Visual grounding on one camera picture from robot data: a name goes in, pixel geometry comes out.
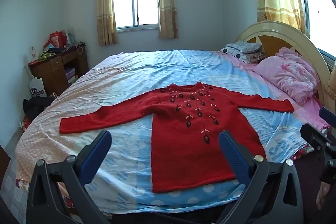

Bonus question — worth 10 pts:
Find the brown wooden desk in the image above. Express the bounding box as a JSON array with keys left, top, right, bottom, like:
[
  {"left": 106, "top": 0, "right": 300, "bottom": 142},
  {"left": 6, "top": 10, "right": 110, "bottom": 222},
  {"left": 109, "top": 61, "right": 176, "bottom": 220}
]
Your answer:
[{"left": 28, "top": 42, "right": 90, "bottom": 97}]

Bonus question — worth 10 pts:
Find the red gift box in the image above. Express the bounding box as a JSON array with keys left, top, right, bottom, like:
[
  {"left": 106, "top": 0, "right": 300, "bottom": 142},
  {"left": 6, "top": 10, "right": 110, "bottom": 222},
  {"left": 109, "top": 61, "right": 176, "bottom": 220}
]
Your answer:
[{"left": 49, "top": 30, "right": 68, "bottom": 49}]

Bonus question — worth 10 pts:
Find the cream wooden headboard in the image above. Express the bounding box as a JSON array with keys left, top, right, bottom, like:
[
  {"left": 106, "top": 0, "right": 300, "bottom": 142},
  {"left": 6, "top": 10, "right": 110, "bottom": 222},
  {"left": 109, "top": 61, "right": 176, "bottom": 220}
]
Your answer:
[{"left": 234, "top": 21, "right": 333, "bottom": 119}]

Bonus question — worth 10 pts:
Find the green cloth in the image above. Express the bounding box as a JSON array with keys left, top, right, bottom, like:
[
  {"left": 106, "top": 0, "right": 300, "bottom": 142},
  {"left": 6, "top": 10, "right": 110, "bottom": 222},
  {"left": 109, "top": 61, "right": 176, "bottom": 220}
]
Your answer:
[{"left": 37, "top": 52, "right": 57, "bottom": 62}]

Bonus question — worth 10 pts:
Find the red knitted sweater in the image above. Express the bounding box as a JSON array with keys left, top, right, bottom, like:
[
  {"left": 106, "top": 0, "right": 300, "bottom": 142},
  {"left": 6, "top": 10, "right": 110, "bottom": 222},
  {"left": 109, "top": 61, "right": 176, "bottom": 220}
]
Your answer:
[{"left": 60, "top": 83, "right": 295, "bottom": 193}]

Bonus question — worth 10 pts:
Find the white paper bag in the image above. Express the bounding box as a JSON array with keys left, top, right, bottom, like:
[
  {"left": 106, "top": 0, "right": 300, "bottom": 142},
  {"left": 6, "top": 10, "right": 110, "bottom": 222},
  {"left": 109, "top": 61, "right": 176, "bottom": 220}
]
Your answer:
[{"left": 28, "top": 77, "right": 48, "bottom": 98}]

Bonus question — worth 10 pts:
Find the panda print pillow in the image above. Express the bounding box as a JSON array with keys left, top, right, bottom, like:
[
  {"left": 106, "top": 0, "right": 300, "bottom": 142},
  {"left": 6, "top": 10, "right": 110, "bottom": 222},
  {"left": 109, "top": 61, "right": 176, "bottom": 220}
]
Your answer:
[{"left": 219, "top": 43, "right": 265, "bottom": 63}]

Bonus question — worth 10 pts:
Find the purple box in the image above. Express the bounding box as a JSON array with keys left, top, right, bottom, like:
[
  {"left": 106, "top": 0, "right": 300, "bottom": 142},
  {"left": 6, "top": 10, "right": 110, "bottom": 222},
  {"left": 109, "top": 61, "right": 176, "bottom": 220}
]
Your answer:
[{"left": 65, "top": 68, "right": 77, "bottom": 83}]

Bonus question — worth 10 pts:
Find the black bag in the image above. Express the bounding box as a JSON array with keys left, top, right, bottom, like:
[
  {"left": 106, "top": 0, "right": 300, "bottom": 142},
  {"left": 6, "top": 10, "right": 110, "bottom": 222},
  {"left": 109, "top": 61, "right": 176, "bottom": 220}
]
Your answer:
[{"left": 22, "top": 96, "right": 55, "bottom": 123}]

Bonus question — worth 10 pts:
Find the bright side window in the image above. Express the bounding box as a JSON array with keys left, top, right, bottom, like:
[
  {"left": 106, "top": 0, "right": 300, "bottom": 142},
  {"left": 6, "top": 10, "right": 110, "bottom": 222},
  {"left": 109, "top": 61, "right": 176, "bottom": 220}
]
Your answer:
[{"left": 291, "top": 0, "right": 336, "bottom": 63}]

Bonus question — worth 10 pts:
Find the blue polka dot bed sheet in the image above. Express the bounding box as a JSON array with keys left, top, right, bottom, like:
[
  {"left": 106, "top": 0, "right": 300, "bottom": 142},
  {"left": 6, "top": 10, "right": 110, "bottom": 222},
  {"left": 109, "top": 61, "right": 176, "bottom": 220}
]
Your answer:
[{"left": 14, "top": 49, "right": 332, "bottom": 217}]

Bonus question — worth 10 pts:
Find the person's right hand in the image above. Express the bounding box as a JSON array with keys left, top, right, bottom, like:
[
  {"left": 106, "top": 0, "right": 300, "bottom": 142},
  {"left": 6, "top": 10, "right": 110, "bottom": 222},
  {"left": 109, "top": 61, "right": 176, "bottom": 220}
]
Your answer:
[{"left": 316, "top": 182, "right": 333, "bottom": 211}]

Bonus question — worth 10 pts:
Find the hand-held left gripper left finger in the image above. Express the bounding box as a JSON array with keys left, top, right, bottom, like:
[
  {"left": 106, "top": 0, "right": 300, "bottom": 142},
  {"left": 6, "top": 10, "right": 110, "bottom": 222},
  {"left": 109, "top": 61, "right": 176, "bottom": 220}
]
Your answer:
[{"left": 26, "top": 130, "right": 112, "bottom": 224}]

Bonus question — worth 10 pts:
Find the grey folded cloth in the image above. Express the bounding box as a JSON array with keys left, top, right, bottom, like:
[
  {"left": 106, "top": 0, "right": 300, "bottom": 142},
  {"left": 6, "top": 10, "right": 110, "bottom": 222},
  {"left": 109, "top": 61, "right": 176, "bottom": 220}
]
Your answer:
[{"left": 233, "top": 41, "right": 263, "bottom": 54}]

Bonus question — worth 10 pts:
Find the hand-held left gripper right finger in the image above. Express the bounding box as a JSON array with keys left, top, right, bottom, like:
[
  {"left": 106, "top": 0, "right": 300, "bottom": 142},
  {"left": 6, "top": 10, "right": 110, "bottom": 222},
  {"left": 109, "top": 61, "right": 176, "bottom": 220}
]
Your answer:
[{"left": 218, "top": 130, "right": 305, "bottom": 224}]

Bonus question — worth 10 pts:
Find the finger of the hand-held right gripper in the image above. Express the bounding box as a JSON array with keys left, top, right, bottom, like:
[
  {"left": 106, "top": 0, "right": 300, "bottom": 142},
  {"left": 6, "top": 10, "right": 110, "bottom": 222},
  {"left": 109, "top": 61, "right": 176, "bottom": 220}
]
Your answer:
[
  {"left": 319, "top": 107, "right": 336, "bottom": 123},
  {"left": 300, "top": 123, "right": 336, "bottom": 161}
]

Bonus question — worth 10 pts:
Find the pink floral quilt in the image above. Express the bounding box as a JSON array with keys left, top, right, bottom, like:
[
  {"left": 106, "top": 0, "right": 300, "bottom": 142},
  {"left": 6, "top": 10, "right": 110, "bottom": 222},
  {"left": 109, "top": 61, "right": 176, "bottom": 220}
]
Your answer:
[{"left": 253, "top": 47, "right": 321, "bottom": 106}]

